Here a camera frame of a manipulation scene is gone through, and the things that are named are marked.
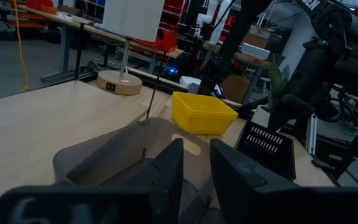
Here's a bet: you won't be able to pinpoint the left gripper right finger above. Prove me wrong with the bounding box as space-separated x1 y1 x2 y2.
209 138 358 224

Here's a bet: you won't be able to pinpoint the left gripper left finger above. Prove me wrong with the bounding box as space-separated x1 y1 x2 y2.
0 138 185 224

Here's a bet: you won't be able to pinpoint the black slotted plastic basket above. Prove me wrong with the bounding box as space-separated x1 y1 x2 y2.
234 120 296 182

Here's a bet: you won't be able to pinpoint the large black tray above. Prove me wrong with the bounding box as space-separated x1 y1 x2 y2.
52 117 222 224

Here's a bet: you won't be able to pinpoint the yellow slotted plastic basket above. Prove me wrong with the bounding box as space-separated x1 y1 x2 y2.
171 91 239 136

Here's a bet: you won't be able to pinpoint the brown cardboard box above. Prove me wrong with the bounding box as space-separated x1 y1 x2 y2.
221 74 251 104

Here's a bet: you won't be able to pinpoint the green plant in white pot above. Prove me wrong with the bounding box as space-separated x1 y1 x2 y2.
252 54 291 128

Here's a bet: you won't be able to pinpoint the white box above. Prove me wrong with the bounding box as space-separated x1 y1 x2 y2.
240 42 272 60

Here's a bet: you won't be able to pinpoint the red storage bins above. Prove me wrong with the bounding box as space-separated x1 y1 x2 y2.
134 0 186 60

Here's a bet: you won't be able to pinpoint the black support column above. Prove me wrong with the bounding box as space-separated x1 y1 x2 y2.
197 0 273 96

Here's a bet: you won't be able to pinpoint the table lamp with white shade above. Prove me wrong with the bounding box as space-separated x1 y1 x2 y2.
97 0 166 96

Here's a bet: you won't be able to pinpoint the wooden desk with grey legs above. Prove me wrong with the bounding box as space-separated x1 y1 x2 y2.
17 4 185 83

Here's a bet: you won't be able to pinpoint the black aluminium table frame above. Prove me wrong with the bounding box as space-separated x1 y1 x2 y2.
126 67 190 93

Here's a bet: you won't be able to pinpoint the yellow cable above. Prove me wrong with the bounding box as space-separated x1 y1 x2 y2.
12 0 30 93

